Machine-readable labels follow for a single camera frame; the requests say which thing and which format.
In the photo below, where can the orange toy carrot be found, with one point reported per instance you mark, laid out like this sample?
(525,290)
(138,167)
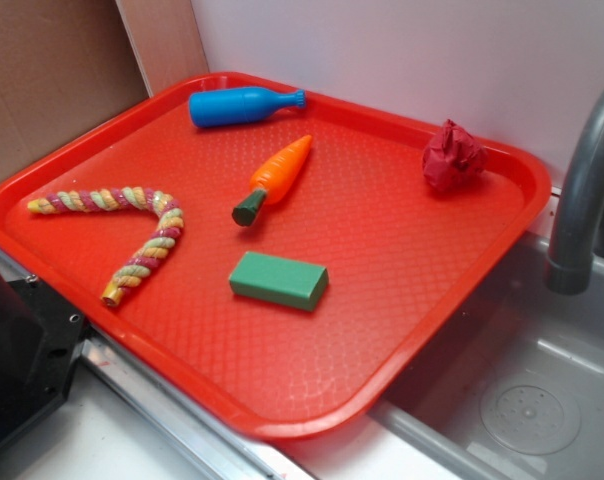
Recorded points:
(271,182)

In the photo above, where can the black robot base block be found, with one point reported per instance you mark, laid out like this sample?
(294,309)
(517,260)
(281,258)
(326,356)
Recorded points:
(40,341)

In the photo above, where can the brown cardboard panel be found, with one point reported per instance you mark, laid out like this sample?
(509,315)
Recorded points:
(68,66)

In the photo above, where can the multicolour twisted rope toy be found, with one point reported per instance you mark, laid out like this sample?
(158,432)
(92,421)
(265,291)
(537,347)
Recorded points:
(144,261)

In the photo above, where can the red plastic tray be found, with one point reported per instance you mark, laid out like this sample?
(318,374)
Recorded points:
(400,256)

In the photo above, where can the blue plastic bottle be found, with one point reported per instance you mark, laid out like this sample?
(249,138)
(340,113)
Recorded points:
(240,105)

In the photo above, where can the crumpled red paper ball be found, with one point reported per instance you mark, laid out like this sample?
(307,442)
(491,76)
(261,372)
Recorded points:
(452,157)

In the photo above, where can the green rectangular block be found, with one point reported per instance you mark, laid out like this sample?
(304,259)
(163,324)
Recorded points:
(278,280)

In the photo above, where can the grey plastic faucet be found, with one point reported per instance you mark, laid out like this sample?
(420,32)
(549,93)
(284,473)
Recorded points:
(578,231)

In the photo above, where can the grey plastic sink basin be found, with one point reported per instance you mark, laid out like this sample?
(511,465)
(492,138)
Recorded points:
(512,387)

